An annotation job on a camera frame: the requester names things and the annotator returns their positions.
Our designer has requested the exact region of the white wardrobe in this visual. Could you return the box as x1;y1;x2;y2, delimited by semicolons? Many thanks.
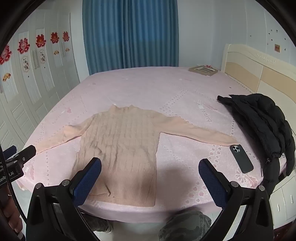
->
0;9;81;149

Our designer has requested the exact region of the blue curtain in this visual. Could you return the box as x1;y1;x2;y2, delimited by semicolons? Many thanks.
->
83;0;179;76

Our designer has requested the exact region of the peach knit sweater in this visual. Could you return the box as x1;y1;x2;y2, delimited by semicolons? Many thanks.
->
35;105;238;207

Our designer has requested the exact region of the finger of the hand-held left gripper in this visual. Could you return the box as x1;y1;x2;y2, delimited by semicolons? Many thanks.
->
2;145;18;160
14;145;37;166

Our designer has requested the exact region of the white nightstand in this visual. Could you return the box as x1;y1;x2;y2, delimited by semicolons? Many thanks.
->
269;170;296;230

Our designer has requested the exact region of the person's left hand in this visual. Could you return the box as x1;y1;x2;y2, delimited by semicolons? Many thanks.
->
1;185;23;234

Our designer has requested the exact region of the pink bed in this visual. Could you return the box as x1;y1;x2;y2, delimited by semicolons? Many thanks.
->
15;67;287;224

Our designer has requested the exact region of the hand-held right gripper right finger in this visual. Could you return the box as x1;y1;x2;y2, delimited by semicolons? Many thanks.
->
198;159;274;241

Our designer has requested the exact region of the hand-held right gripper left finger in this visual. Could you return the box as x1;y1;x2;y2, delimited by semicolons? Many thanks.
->
26;157;102;241

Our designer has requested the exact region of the cream wooden headboard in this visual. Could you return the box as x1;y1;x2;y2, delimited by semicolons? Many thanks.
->
221;44;296;102

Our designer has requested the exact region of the black puffer jacket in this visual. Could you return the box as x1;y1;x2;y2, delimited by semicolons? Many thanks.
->
217;93;296;197

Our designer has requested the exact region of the dark grey smartphone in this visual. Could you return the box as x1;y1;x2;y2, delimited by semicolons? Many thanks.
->
229;144;254;174

